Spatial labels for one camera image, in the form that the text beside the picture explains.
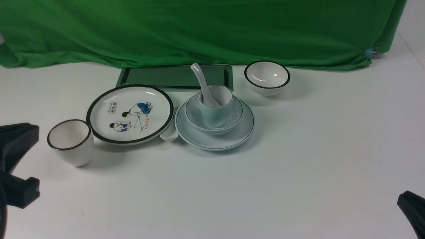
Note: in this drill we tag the pale blue cup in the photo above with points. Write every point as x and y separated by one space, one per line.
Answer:
217 116

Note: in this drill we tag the green backdrop cloth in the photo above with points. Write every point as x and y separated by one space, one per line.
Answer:
315 34

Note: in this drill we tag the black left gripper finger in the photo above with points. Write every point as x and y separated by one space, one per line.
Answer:
18 192
15 141

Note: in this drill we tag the pale blue plate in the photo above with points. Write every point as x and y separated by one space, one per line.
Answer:
243 131

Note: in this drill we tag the blue binder clip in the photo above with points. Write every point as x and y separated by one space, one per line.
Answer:
371 53

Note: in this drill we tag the pale blue ceramic spoon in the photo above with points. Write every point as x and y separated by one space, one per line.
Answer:
206 96

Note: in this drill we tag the white cup black rim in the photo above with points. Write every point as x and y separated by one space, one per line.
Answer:
73 141

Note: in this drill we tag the white bowl black rim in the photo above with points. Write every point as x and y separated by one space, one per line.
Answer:
266 78

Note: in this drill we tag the metal rectangular table hatch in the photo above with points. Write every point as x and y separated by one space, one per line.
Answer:
176 78

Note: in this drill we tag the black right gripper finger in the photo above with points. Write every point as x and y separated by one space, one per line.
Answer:
413 207

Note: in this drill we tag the illustrated plate black rim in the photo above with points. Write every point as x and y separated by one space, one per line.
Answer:
130 115

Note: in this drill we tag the pale blue bowl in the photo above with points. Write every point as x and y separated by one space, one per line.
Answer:
193 113

